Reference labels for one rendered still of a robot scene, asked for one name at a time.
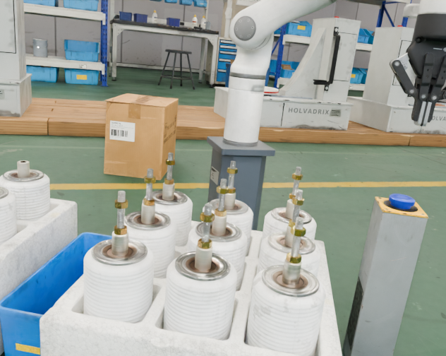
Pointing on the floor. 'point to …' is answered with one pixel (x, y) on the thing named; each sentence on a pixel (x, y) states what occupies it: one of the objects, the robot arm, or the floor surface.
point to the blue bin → (41, 296)
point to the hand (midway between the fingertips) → (422, 113)
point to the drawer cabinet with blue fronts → (224, 51)
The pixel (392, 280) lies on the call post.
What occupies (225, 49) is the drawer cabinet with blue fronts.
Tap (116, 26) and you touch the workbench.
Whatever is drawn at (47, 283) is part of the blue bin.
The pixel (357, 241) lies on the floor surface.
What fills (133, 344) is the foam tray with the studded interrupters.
